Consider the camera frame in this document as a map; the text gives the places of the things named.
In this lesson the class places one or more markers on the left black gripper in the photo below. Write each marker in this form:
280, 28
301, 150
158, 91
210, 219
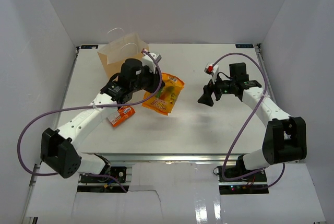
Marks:
155, 78

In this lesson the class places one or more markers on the orange snack packet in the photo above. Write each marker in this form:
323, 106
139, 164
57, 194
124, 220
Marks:
121, 115

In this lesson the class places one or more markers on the large yellow snack bag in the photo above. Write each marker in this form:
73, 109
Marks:
165, 99

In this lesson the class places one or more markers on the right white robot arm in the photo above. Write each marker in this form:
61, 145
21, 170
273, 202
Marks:
285, 136

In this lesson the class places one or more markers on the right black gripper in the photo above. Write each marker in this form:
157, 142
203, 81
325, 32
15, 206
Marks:
206, 98

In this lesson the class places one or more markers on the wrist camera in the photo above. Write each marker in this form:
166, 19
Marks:
150, 60
212, 70

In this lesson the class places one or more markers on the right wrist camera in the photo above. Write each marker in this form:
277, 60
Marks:
212, 70

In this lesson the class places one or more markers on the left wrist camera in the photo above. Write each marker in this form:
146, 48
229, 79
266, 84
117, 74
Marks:
150, 60

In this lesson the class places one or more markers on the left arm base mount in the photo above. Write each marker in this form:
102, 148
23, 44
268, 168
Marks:
115, 181

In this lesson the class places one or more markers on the aluminium table rail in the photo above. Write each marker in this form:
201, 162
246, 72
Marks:
215, 158

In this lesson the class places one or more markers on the brown paper bag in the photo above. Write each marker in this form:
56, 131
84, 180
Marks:
120, 47

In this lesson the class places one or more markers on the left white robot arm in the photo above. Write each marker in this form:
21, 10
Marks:
59, 148

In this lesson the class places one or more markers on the white front cover panel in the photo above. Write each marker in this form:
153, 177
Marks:
179, 193

